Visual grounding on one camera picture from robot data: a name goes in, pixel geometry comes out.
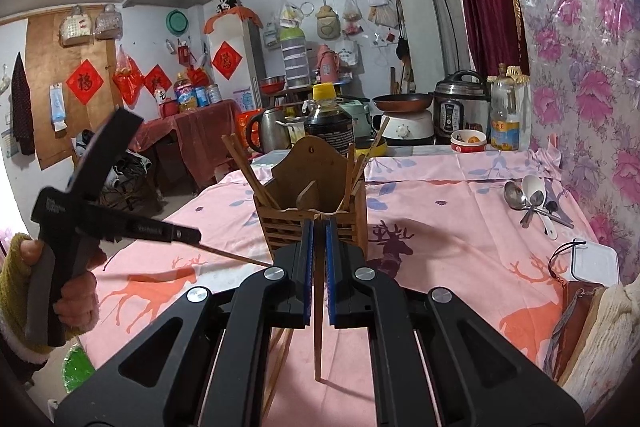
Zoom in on white electric stove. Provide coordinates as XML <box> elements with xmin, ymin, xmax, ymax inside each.
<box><xmin>372</xmin><ymin>110</ymin><xmax>435</xmax><ymax>146</ymax></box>

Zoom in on dark soy sauce bottle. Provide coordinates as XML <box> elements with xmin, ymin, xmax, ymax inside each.
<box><xmin>305</xmin><ymin>82</ymin><xmax>355</xmax><ymax>156</ymax></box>

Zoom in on pink thermos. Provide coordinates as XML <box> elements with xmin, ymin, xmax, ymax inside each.
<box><xmin>317</xmin><ymin>44</ymin><xmax>340</xmax><ymax>83</ymax></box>

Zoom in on small black spoon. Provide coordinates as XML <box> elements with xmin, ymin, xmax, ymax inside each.
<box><xmin>544</xmin><ymin>200</ymin><xmax>559</xmax><ymax>215</ymax></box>

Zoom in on yellow small frying pan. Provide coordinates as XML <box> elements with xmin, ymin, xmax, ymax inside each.
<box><xmin>355</xmin><ymin>136</ymin><xmax>387</xmax><ymax>157</ymax></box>

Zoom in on cream knitted cloth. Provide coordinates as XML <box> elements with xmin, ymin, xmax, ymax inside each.
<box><xmin>559</xmin><ymin>281</ymin><xmax>639</xmax><ymax>419</ymax></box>

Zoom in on white ceramic spoon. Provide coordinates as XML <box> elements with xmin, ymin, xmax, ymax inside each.
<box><xmin>522</xmin><ymin>176</ymin><xmax>558</xmax><ymax>241</ymax></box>

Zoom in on stacked steamer containers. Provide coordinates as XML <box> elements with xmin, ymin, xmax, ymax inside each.
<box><xmin>280</xmin><ymin>27</ymin><xmax>311</xmax><ymax>88</ymax></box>

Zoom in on left hand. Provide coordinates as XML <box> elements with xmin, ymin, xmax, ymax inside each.
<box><xmin>18</xmin><ymin>237</ymin><xmax>109</xmax><ymax>331</ymax></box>

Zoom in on clear oil bottle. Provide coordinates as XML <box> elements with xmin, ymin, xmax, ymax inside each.
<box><xmin>490</xmin><ymin>63</ymin><xmax>520</xmax><ymax>150</ymax></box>

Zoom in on red covered side table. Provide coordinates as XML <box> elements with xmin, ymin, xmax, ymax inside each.
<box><xmin>129</xmin><ymin>100</ymin><xmax>240</xmax><ymax>188</ymax></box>

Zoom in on white refrigerator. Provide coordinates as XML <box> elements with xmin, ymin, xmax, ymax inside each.
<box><xmin>204</xmin><ymin>6</ymin><xmax>267</xmax><ymax>112</ymax></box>

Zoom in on white power adapter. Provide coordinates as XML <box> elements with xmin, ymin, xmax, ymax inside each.
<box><xmin>570</xmin><ymin>241</ymin><xmax>620</xmax><ymax>287</ymax></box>

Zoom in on wooden chopstick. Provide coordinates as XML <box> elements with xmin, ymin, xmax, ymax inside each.
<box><xmin>312</xmin><ymin>220</ymin><xmax>326</xmax><ymax>381</ymax></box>
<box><xmin>188</xmin><ymin>243</ymin><xmax>272</xmax><ymax>268</ymax></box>

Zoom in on yellow sleeve forearm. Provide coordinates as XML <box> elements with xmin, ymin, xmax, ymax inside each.
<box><xmin>1</xmin><ymin>233</ymin><xmax>99</xmax><ymax>381</ymax></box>

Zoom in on black pressure cooker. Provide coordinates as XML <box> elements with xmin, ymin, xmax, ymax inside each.
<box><xmin>433</xmin><ymin>69</ymin><xmax>490</xmax><ymax>140</ymax></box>

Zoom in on pink deer tablecloth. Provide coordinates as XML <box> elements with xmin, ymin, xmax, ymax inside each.
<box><xmin>81</xmin><ymin>153</ymin><xmax>593</xmax><ymax>426</ymax></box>

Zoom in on metal spoon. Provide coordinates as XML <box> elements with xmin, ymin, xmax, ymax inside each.
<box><xmin>503</xmin><ymin>180</ymin><xmax>574</xmax><ymax>229</ymax></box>

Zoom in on mint green rice cooker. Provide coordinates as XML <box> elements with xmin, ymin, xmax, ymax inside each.
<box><xmin>338</xmin><ymin>100</ymin><xmax>372</xmax><ymax>139</ymax></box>

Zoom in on steel electric kettle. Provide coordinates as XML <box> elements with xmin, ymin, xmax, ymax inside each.
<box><xmin>245</xmin><ymin>107</ymin><xmax>291</xmax><ymax>154</ymax></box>

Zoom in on wooden utensil holder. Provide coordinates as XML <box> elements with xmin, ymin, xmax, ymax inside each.
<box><xmin>254</xmin><ymin>135</ymin><xmax>368</xmax><ymax>254</ymax></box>

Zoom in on brown frying pan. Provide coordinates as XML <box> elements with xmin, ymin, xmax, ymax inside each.
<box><xmin>373</xmin><ymin>93</ymin><xmax>433</xmax><ymax>114</ymax></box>

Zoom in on green plastic basin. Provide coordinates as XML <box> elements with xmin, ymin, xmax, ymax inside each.
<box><xmin>165</xmin><ymin>10</ymin><xmax>189</xmax><ymax>37</ymax></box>

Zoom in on red white bowl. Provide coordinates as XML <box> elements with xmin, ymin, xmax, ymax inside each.
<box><xmin>450</xmin><ymin>129</ymin><xmax>487</xmax><ymax>154</ymax></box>

